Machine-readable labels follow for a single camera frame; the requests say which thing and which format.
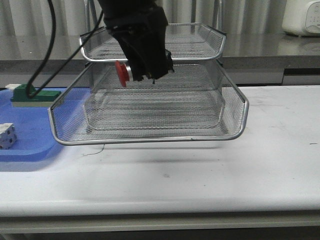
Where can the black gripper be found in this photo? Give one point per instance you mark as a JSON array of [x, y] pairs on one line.
[[140, 30]]

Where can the red emergency stop button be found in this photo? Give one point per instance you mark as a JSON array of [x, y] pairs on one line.
[[124, 73]]

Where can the silver mesh top tray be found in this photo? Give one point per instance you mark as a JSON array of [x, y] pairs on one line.
[[185, 41]]

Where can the blue plastic tray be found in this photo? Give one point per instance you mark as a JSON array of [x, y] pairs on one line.
[[35, 141]]

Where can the white appliance on counter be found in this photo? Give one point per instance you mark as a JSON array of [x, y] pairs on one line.
[[302, 18]]

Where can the white terminal block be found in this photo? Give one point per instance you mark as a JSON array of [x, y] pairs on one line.
[[7, 135]]

